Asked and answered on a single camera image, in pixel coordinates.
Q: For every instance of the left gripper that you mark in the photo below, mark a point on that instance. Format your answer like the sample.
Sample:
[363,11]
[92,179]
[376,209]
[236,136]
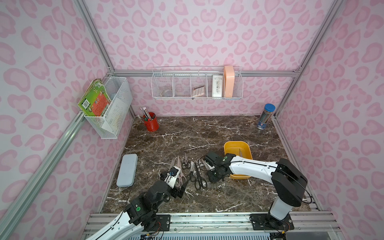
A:
[180,191]

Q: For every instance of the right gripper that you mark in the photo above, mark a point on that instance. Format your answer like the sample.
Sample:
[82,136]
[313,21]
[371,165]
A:
[208,167]

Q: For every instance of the medium black scissors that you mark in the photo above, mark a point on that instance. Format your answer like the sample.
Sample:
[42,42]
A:
[191,177]

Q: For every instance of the yellow storage box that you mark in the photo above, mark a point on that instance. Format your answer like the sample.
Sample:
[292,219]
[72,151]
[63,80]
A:
[239,148]

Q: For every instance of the small black scissors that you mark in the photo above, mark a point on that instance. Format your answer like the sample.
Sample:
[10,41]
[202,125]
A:
[186,164]

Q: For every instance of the pink kitchen scissors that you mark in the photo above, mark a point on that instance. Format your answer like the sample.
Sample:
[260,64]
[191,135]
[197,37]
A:
[181,177]

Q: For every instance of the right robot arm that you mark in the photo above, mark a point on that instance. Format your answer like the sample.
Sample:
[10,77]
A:
[290,184]

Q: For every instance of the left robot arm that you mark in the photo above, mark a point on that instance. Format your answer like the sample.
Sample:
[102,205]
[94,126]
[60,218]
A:
[140,214]

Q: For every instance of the cream kitchen scissors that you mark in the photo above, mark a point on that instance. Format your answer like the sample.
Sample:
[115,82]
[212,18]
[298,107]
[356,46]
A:
[172,166]

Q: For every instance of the pink box on shelf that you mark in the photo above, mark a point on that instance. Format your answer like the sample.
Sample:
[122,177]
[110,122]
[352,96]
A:
[229,77]

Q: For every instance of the grey flat case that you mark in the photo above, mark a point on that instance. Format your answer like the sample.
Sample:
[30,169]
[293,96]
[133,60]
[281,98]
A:
[127,171]

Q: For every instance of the blue lid pencil tube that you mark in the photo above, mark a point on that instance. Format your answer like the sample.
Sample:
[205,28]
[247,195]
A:
[267,113]

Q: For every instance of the red pen bucket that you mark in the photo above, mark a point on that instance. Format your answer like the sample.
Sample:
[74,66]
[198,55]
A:
[152,125]

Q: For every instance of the small calculator on shelf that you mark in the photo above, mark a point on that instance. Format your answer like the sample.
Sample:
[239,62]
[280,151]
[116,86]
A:
[199,91]

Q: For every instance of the pens in bucket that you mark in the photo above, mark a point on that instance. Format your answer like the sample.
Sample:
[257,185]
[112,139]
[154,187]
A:
[146,113]

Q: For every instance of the white card on shelf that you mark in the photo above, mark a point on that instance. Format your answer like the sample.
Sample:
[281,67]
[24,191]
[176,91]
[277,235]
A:
[217,86]

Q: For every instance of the round tape on shelf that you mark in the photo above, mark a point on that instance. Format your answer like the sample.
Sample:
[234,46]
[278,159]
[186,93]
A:
[167,92]

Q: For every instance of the white paper in basket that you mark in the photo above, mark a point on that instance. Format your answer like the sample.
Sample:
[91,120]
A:
[115,116]

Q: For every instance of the green red book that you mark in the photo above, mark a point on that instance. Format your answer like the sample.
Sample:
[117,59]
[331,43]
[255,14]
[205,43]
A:
[95,101]

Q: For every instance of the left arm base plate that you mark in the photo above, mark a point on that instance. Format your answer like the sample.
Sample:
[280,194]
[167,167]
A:
[161,221]

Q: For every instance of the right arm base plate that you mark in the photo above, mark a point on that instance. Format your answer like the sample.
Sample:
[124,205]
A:
[267,222]

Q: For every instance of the white wire wall shelf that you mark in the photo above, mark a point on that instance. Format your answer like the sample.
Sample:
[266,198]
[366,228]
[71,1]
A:
[183,79]

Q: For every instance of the white mesh wall basket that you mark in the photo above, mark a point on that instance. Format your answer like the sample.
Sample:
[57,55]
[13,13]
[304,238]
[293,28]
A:
[116,87]

